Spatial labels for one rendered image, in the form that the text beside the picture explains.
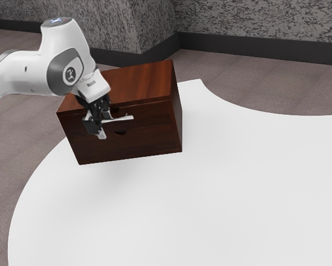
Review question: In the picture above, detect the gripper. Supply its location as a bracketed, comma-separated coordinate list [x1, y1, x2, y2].
[75, 93, 135, 140]

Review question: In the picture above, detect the dark brown wooden drawer cabinet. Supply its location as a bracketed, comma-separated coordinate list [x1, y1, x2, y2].
[56, 59, 183, 166]

